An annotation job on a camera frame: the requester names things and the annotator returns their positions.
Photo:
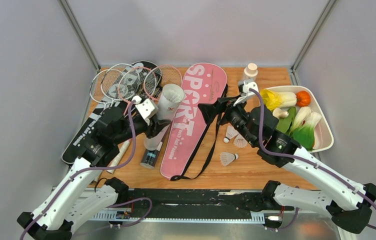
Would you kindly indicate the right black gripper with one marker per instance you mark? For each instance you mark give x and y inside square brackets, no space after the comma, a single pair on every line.
[226,105]

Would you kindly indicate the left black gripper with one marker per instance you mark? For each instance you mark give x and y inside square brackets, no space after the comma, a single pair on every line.
[157,125]

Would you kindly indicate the shuttlecock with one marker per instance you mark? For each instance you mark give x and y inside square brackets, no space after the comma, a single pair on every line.
[240,141]
[226,158]
[230,133]

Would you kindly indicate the pink racket cover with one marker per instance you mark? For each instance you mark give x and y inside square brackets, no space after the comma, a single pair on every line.
[203,83]

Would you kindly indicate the black shuttlecock tube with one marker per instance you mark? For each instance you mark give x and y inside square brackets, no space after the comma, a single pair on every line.
[153,155]

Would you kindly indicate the white shuttlecock tube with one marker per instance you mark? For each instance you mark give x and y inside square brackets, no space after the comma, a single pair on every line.
[169,100]

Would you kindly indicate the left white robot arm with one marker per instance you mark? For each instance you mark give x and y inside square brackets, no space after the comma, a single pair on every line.
[60,216]

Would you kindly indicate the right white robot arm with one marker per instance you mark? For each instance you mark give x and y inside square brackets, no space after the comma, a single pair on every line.
[347,203]

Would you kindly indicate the pink racket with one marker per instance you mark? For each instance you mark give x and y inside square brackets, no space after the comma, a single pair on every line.
[159,77]
[124,111]

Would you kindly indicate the beige plastic bottle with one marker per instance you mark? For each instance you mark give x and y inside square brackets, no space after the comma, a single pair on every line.
[250,72]

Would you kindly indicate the pink racket right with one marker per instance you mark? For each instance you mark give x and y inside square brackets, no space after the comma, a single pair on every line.
[159,77]

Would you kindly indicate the yellow napa cabbage toy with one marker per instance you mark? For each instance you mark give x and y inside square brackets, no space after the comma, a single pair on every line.
[273,99]

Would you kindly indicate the mushroom toy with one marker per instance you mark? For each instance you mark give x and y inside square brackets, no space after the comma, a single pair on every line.
[279,113]

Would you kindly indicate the green leaf vegetable toy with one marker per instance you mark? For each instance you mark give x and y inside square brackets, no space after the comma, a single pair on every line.
[284,124]

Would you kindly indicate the white plastic tray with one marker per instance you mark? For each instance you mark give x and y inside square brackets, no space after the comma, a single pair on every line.
[323,136]

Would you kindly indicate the orange tomato toy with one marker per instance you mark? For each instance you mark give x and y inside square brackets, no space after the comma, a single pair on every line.
[303,98]

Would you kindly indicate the bok choy toy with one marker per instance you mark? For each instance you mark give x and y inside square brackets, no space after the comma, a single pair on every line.
[305,134]

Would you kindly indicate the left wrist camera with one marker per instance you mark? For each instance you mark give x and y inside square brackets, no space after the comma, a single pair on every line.
[147,108]

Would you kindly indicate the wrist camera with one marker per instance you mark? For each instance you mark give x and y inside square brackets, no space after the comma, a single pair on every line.
[147,108]
[248,89]

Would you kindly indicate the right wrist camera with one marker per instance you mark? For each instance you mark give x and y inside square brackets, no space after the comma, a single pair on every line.
[248,89]

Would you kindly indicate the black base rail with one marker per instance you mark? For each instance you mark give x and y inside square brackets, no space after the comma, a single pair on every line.
[190,204]

